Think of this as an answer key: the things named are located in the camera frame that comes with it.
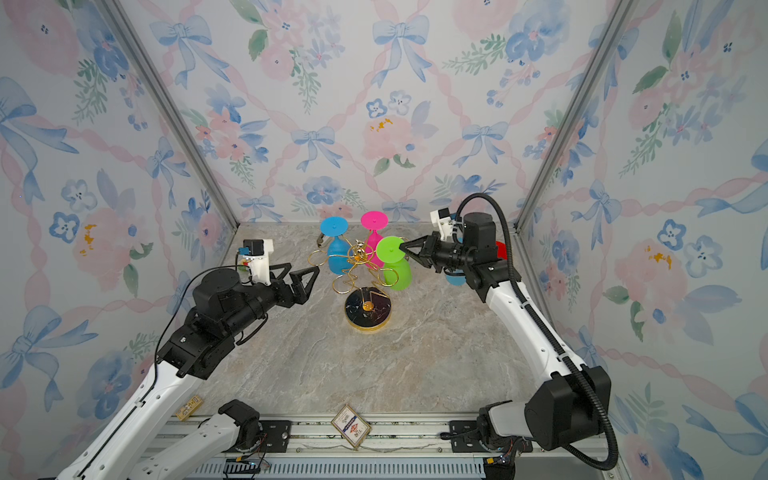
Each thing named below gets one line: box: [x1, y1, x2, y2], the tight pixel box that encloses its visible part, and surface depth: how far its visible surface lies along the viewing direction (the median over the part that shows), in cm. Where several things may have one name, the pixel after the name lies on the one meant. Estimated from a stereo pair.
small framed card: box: [331, 404, 372, 450], surface depth 76 cm
